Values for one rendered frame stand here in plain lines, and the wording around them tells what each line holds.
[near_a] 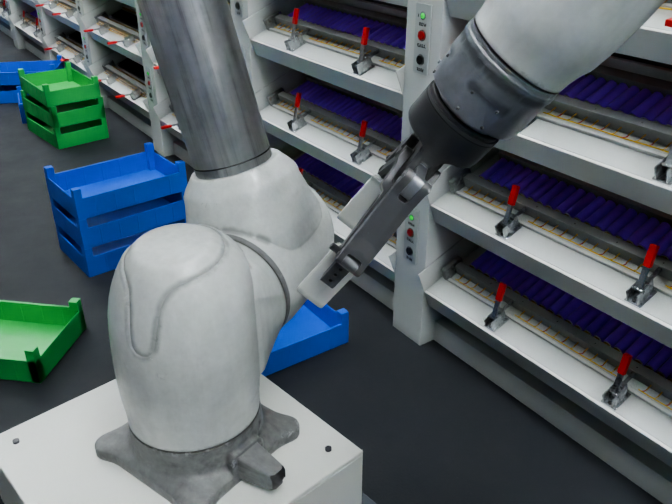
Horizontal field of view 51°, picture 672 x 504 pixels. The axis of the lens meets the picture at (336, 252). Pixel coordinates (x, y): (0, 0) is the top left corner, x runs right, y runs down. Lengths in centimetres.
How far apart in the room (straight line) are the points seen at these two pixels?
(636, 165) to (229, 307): 63
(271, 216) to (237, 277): 14
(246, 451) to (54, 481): 22
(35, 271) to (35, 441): 106
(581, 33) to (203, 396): 49
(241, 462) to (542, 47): 54
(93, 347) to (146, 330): 91
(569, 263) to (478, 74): 70
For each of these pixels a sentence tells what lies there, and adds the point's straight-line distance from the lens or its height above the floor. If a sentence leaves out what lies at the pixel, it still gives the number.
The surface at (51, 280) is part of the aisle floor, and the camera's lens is 193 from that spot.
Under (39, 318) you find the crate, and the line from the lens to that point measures 175.
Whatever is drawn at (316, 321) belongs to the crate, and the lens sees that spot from 162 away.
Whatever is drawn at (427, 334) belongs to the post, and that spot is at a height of 2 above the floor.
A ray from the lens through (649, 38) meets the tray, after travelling 104.
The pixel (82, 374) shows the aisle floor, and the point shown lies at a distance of 156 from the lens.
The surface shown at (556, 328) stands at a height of 18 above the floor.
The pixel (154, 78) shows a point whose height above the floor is 28.
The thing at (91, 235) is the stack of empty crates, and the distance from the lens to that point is 186.
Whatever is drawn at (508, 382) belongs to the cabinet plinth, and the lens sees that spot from 146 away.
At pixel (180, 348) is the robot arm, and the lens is 73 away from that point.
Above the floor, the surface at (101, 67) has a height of 18.
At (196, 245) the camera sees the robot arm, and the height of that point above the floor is 57.
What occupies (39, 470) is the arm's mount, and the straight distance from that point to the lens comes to 93.
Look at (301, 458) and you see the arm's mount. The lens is 87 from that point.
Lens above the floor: 91
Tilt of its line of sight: 28 degrees down
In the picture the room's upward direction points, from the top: straight up
